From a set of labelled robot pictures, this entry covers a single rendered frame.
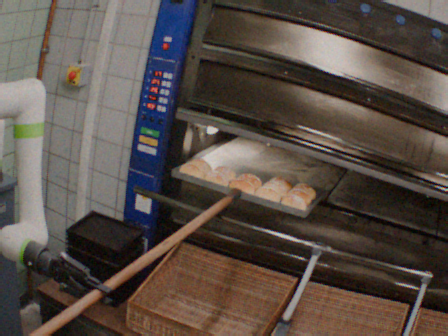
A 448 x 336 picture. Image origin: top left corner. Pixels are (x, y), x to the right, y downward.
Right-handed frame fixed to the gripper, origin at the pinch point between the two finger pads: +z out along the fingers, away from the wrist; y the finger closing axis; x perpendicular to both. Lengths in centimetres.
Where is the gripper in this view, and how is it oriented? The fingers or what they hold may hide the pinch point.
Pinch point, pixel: (99, 291)
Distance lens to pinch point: 162.7
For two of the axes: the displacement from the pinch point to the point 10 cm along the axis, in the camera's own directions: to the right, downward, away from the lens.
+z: 9.1, 2.9, -3.0
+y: -1.9, 9.3, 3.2
